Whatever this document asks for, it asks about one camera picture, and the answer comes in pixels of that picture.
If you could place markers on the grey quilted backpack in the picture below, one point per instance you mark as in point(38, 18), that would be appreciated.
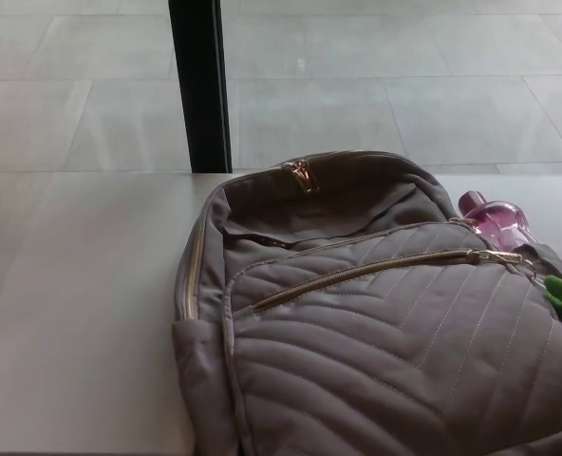
point(366, 342)

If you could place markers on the pink transparent water bottle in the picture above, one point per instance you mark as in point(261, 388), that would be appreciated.
point(499, 221)

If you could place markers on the black vertical post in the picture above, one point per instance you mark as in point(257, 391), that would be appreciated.
point(200, 85)

